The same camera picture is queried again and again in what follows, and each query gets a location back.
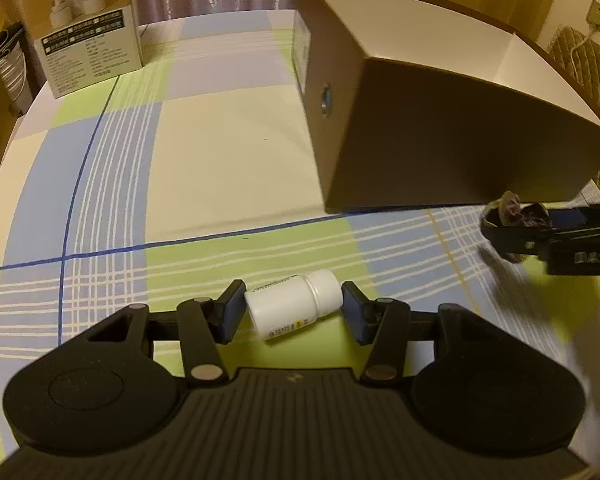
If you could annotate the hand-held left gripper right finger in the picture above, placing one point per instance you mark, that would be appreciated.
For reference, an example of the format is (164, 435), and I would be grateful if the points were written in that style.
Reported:
(352, 310)

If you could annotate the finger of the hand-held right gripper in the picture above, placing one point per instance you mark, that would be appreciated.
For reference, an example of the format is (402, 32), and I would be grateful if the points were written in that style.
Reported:
(580, 217)
(515, 240)

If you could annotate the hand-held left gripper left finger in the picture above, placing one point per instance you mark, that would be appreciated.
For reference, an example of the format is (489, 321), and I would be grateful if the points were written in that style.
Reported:
(232, 310)

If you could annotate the brown velvet scrunchie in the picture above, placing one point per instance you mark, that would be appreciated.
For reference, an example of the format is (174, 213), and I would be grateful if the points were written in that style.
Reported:
(512, 210)

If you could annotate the small white pill bottle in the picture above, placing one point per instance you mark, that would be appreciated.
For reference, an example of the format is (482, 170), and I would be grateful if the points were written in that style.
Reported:
(290, 305)

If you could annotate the brown cardboard box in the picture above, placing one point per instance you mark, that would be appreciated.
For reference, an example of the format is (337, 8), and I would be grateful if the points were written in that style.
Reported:
(455, 135)

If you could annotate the checkered tablecloth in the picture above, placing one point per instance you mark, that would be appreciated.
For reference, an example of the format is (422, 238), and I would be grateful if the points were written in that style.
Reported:
(205, 185)

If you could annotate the quilted chair cover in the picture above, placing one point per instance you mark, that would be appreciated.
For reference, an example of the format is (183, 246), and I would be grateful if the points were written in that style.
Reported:
(595, 60)

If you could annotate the white printed product box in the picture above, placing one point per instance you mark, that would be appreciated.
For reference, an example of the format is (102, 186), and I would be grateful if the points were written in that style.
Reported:
(85, 45)

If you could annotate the stack of striped bowls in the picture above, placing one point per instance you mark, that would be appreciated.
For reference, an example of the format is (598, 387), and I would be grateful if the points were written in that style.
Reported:
(12, 70)

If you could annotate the wall socket with plug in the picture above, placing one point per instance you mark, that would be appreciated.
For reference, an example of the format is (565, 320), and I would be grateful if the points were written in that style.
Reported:
(598, 15)

